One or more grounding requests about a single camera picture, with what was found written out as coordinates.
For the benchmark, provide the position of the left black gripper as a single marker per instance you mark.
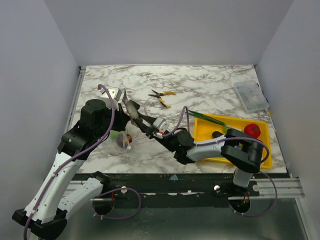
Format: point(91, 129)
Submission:
point(122, 117)

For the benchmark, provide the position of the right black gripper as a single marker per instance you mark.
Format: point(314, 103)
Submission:
point(150, 130)

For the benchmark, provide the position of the grey toy fish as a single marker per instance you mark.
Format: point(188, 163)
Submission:
point(131, 109)

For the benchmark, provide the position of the clear zip top bag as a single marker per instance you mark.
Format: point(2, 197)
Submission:
point(130, 129)

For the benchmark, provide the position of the green cabbage toy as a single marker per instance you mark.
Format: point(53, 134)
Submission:
point(113, 135)

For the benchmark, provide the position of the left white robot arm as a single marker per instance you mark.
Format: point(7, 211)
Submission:
point(46, 216)

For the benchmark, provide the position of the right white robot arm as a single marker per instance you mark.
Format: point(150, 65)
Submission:
point(243, 151)

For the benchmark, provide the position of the yellow plastic tray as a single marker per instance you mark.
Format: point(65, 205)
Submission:
point(203, 131)

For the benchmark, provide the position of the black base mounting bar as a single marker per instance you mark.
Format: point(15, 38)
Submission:
point(173, 190)

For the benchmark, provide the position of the purple toy eggplant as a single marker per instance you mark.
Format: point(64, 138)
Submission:
point(218, 135)

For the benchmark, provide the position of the green onion toy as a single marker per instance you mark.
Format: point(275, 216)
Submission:
point(209, 119)

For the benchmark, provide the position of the red toy tomato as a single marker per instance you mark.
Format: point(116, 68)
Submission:
point(252, 130)

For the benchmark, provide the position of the clear plastic screw box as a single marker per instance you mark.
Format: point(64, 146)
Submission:
point(251, 96)

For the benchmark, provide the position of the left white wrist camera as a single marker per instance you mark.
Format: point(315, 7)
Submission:
point(115, 94)

